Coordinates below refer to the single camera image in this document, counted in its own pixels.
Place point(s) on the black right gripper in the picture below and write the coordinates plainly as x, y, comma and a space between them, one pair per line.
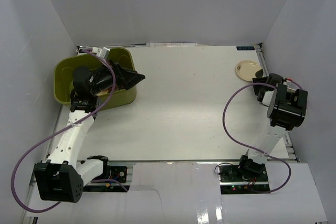
262, 80

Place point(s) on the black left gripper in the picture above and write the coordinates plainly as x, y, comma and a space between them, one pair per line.
119, 76

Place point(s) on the cream plate with black spot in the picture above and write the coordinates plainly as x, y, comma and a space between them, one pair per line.
247, 70

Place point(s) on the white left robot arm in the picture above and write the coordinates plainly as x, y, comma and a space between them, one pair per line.
60, 177

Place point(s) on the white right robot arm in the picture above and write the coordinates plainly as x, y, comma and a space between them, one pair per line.
286, 111

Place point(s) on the olive green plastic bin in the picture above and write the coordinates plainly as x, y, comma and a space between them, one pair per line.
63, 77

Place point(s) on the blue label sticker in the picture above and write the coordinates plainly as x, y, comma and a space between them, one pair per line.
245, 48

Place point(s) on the papers at table back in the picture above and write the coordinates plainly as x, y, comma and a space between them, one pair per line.
171, 44

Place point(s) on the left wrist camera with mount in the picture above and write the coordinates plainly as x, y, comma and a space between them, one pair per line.
102, 52

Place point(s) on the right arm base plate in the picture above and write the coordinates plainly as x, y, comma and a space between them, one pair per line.
233, 182

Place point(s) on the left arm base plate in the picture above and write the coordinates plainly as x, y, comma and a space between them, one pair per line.
118, 173

